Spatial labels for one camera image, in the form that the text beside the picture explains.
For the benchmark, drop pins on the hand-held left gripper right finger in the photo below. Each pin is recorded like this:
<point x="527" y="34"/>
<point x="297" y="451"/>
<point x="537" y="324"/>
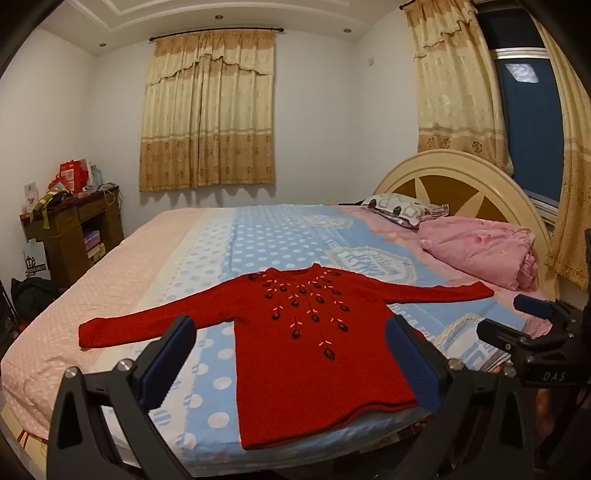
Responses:
<point x="411" y="364"/>

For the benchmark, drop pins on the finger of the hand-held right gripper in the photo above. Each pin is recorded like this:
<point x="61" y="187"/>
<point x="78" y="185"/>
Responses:
<point x="501" y="334"/>
<point x="531" y="305"/>

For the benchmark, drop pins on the striped cloth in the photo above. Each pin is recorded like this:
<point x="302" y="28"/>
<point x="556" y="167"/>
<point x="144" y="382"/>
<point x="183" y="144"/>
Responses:
<point x="51" y="198"/>

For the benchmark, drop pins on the stack of books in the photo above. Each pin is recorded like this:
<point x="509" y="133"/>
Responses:
<point x="94" y="244"/>

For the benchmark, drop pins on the grey patterned pillow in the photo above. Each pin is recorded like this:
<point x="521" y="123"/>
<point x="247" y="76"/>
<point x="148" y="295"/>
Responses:
<point x="397" y="207"/>

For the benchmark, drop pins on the pink folded quilt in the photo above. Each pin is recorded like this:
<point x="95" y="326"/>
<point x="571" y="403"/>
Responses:
<point x="480" y="249"/>

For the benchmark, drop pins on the cream brown bed headboard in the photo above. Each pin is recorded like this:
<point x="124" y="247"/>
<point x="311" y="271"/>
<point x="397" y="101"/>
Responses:
<point x="489" y="184"/>

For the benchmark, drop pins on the white card box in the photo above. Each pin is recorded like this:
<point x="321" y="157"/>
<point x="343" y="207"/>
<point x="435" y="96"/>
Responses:
<point x="31" y="196"/>

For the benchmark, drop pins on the brown wooden cabinet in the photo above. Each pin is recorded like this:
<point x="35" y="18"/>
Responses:
<point x="69" y="235"/>

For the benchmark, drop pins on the black bag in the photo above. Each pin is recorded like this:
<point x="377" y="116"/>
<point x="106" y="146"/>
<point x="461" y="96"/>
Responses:
<point x="34" y="297"/>

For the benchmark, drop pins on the white bag with crown print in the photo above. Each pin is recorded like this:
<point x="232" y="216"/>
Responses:
<point x="37" y="261"/>

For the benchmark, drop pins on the dark curtain rod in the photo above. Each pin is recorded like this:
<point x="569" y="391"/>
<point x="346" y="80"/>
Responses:
<point x="217" y="31"/>
<point x="434" y="2"/>

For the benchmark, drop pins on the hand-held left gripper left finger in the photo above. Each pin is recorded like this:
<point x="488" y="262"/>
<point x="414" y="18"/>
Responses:
<point x="168" y="364"/>

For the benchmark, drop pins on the red gift bag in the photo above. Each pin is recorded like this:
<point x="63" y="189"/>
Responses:
<point x="74" y="175"/>

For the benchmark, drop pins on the blue pink dotted bed sheet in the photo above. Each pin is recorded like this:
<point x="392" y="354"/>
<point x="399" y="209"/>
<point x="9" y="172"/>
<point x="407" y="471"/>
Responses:
<point x="277" y="240"/>

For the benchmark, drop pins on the dark window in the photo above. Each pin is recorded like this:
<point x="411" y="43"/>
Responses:
<point x="526" y="138"/>

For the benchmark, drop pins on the wide beige floral curtain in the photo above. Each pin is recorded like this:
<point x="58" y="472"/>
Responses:
<point x="207" y="120"/>

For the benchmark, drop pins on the red knitted sweater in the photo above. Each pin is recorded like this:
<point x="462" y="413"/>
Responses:
<point x="295" y="378"/>

